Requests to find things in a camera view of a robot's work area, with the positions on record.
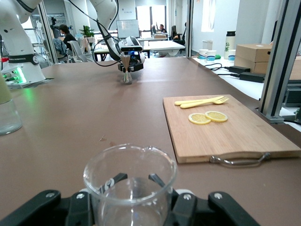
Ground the glass bottle with green sleeve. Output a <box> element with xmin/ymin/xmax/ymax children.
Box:
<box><xmin>0</xmin><ymin>70</ymin><xmax>23</xmax><ymax>136</ymax></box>

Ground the black adapter cable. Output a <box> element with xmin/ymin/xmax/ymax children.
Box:
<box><xmin>204</xmin><ymin>62</ymin><xmax>230</xmax><ymax>72</ymax></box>

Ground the upright frame post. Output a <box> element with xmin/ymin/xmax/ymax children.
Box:
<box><xmin>258</xmin><ymin>0</ymin><xmax>301</xmax><ymax>118</ymax></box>

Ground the yellow plastic fork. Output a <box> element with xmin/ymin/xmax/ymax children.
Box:
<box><xmin>180</xmin><ymin>96</ymin><xmax>230</xmax><ymax>110</ymax></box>

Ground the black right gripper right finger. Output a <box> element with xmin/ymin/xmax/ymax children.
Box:
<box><xmin>148</xmin><ymin>173</ymin><xmax>259</xmax><ymax>226</ymax></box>

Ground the seated person in black shirt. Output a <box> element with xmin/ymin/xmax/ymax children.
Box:
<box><xmin>58</xmin><ymin>24</ymin><xmax>77</xmax><ymax>51</ymax></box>

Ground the clear glass measuring cup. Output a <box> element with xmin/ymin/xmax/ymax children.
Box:
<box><xmin>83</xmin><ymin>143</ymin><xmax>178</xmax><ymax>226</ymax></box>

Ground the white thermos with green print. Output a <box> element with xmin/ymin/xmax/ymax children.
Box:
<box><xmin>223</xmin><ymin>31</ymin><xmax>237</xmax><ymax>60</ymax></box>

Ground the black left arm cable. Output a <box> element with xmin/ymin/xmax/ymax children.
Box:
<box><xmin>67</xmin><ymin>0</ymin><xmax>123</xmax><ymax>68</ymax></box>

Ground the cardboard box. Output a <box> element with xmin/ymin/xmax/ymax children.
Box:
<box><xmin>235</xmin><ymin>43</ymin><xmax>273</xmax><ymax>63</ymax></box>
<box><xmin>288</xmin><ymin>56</ymin><xmax>301</xmax><ymax>81</ymax></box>
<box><xmin>233</xmin><ymin>56</ymin><xmax>270</xmax><ymax>75</ymax></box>

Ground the white office table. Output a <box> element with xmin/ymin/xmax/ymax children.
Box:
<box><xmin>137</xmin><ymin>40</ymin><xmax>186</xmax><ymax>57</ymax></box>

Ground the person with long hair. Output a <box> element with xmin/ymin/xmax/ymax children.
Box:
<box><xmin>171</xmin><ymin>22</ymin><xmax>187</xmax><ymax>46</ymax></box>

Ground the black power adapter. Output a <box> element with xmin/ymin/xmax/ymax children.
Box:
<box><xmin>228</xmin><ymin>65</ymin><xmax>251</xmax><ymax>74</ymax></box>
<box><xmin>239</xmin><ymin>71</ymin><xmax>266</xmax><ymax>83</ymax></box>

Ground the aluminium frame profile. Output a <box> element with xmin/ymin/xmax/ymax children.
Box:
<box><xmin>37</xmin><ymin>0</ymin><xmax>59</xmax><ymax>64</ymax></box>

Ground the metal post base bracket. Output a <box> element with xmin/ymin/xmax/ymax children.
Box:
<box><xmin>258</xmin><ymin>107</ymin><xmax>285</xmax><ymax>124</ymax></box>

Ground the white and blue paper cup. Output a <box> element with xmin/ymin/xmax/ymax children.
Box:
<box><xmin>206</xmin><ymin>49</ymin><xmax>217</xmax><ymax>63</ymax></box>
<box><xmin>227</xmin><ymin>49</ymin><xmax>237</xmax><ymax>63</ymax></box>
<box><xmin>198</xmin><ymin>48</ymin><xmax>210</xmax><ymax>60</ymax></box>

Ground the metal double jigger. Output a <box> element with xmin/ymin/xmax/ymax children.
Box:
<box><xmin>119</xmin><ymin>52</ymin><xmax>133</xmax><ymax>85</ymax></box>

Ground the lemon slice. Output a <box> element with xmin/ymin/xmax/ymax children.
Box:
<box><xmin>205</xmin><ymin>110</ymin><xmax>229</xmax><ymax>123</ymax></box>
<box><xmin>188</xmin><ymin>113</ymin><xmax>212</xmax><ymax>125</ymax></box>

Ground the wooden cutting board with handle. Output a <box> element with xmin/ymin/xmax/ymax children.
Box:
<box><xmin>162</xmin><ymin>94</ymin><xmax>301</xmax><ymax>168</ymax></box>

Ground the brown table cover sheet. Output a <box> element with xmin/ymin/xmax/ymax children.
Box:
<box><xmin>0</xmin><ymin>57</ymin><xmax>301</xmax><ymax>226</ymax></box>

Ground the grey finned metal device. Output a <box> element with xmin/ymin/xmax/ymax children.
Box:
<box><xmin>283</xmin><ymin>84</ymin><xmax>301</xmax><ymax>107</ymax></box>

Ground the blue jacket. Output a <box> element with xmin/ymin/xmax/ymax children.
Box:
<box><xmin>52</xmin><ymin>38</ymin><xmax>68</xmax><ymax>57</ymax></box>

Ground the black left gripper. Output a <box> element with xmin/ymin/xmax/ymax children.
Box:
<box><xmin>117</xmin><ymin>52</ymin><xmax>146</xmax><ymax>73</ymax></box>

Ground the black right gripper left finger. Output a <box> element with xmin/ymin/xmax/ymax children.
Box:
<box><xmin>0</xmin><ymin>173</ymin><xmax>128</xmax><ymax>226</ymax></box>

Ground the dark grey frame post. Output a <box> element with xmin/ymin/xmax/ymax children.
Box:
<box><xmin>185</xmin><ymin>0</ymin><xmax>195</xmax><ymax>58</ymax></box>

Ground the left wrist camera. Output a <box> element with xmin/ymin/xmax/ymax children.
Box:
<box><xmin>120</xmin><ymin>45</ymin><xmax>144</xmax><ymax>53</ymax></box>

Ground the green potted plant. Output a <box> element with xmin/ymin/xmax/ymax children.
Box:
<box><xmin>79</xmin><ymin>25</ymin><xmax>95</xmax><ymax>38</ymax></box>

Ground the white office chair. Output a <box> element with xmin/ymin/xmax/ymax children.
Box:
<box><xmin>70</xmin><ymin>40</ymin><xmax>88</xmax><ymax>63</ymax></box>

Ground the whiteboard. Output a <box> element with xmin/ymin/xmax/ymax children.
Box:
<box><xmin>116</xmin><ymin>19</ymin><xmax>140</xmax><ymax>39</ymax></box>

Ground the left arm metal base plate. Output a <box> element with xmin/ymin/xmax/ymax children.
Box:
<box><xmin>6</xmin><ymin>77</ymin><xmax>55</xmax><ymax>89</ymax></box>

